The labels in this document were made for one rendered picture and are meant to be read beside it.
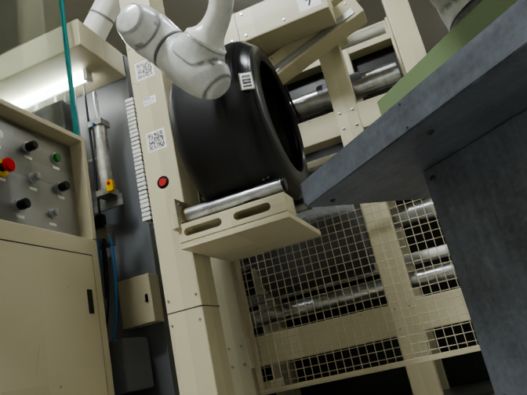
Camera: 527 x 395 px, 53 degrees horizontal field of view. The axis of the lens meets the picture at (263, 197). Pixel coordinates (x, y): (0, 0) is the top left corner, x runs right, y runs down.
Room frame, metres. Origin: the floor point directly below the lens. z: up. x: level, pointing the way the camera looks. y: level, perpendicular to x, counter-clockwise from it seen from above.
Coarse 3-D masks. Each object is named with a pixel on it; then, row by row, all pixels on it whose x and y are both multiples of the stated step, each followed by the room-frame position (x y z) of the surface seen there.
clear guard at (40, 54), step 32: (0, 0) 1.36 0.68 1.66; (32, 0) 1.50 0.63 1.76; (0, 32) 1.36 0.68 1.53; (32, 32) 1.49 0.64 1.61; (64, 32) 1.65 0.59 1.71; (0, 64) 1.35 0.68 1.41; (32, 64) 1.48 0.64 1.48; (64, 64) 1.63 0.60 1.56; (0, 96) 1.34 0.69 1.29; (32, 96) 1.46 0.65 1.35; (64, 96) 1.62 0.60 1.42; (64, 128) 1.60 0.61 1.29
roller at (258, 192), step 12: (276, 180) 1.50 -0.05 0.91; (240, 192) 1.53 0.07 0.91; (252, 192) 1.52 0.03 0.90; (264, 192) 1.51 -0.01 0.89; (276, 192) 1.51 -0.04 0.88; (204, 204) 1.57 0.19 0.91; (216, 204) 1.56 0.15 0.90; (228, 204) 1.55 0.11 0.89; (240, 204) 1.55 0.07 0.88; (192, 216) 1.59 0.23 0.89; (204, 216) 1.59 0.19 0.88
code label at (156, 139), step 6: (150, 132) 1.70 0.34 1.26; (156, 132) 1.69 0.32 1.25; (162, 132) 1.68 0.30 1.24; (150, 138) 1.70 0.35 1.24; (156, 138) 1.69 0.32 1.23; (162, 138) 1.68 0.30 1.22; (150, 144) 1.70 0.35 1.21; (156, 144) 1.69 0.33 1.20; (162, 144) 1.68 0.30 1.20; (150, 150) 1.70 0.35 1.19
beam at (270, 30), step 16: (272, 0) 1.80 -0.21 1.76; (288, 0) 1.78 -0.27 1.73; (240, 16) 1.84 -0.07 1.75; (256, 16) 1.82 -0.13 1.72; (272, 16) 1.80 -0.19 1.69; (288, 16) 1.79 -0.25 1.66; (304, 16) 1.77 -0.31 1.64; (320, 16) 1.79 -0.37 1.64; (240, 32) 1.85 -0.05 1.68; (256, 32) 1.83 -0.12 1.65; (272, 32) 1.82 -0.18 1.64; (288, 32) 1.85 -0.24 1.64; (304, 32) 1.87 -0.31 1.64; (272, 48) 1.93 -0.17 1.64
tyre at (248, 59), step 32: (256, 64) 1.46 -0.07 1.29; (192, 96) 1.42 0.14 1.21; (224, 96) 1.39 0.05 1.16; (256, 96) 1.41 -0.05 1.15; (192, 128) 1.44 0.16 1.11; (224, 128) 1.42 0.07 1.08; (256, 128) 1.42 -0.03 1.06; (288, 128) 1.89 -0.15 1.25; (192, 160) 1.48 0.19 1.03; (224, 160) 1.47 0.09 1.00; (256, 160) 1.47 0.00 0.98; (288, 160) 1.56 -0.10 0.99; (224, 192) 1.56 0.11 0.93; (288, 192) 1.62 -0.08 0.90
